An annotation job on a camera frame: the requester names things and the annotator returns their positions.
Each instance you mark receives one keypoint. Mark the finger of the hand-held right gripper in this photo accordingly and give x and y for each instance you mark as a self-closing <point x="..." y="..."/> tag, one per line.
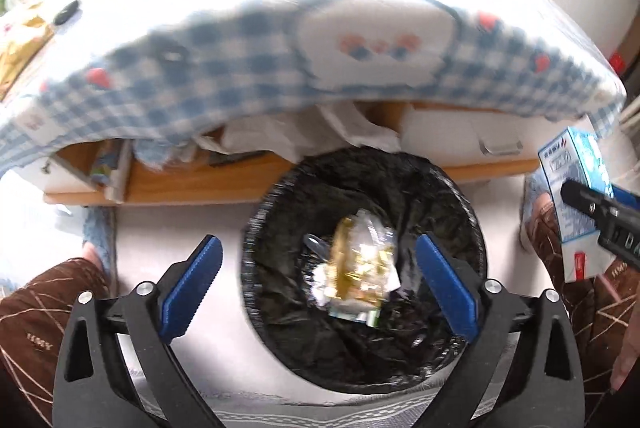
<point x="627" y="198"/>
<point x="582" y="198"/>

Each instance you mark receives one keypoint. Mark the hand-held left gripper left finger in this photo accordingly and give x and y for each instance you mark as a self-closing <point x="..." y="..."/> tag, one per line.
<point x="195" y="288"/>

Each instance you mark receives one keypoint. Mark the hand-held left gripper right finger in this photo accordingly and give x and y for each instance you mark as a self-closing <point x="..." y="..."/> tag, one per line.
<point x="445" y="283"/>

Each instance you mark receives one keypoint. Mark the blue white carton box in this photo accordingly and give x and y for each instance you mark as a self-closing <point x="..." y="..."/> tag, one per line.
<point x="575" y="158"/>

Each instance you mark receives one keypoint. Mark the trash bin with black liner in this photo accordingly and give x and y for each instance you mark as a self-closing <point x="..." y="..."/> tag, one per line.
<point x="280" y="258"/>

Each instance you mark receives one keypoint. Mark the clear bag of gold wrappers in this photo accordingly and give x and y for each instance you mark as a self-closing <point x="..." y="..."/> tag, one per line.
<point x="357" y="258"/>

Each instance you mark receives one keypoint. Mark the person's right hand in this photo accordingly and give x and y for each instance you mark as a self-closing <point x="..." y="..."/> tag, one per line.
<point x="626" y="358"/>

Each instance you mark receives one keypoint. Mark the blue fuzzy slipper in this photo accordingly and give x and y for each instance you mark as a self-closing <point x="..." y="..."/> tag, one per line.
<point x="97" y="228"/>
<point x="536" y="188"/>

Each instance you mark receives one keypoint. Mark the small green white carton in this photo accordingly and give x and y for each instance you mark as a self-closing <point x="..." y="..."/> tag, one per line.
<point x="352" y="315"/>

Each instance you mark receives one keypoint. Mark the wooden under-table shelf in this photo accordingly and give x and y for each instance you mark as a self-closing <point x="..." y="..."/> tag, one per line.
<point x="225" y="178"/>

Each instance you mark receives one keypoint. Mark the red plastic stool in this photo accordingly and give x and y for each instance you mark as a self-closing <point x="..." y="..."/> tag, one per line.
<point x="617" y="62"/>

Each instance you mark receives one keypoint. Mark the white foam box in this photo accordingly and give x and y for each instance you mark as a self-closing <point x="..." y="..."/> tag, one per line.
<point x="450" y="133"/>

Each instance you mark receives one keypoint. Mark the brown patterned pants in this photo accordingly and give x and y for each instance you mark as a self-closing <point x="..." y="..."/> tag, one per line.
<point x="40" y="308"/>

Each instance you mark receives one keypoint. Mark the pile of white papers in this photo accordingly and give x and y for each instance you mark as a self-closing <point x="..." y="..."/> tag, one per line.
<point x="300" y="131"/>

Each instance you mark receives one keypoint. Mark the blue checked printed tablecloth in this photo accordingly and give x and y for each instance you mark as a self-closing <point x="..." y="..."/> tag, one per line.
<point x="250" y="58"/>

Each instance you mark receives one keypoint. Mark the small gold paper bag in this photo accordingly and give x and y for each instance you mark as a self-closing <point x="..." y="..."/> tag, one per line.
<point x="20" y="53"/>

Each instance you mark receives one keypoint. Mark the black computer mouse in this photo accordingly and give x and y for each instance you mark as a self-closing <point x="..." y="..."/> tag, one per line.
<point x="67" y="12"/>

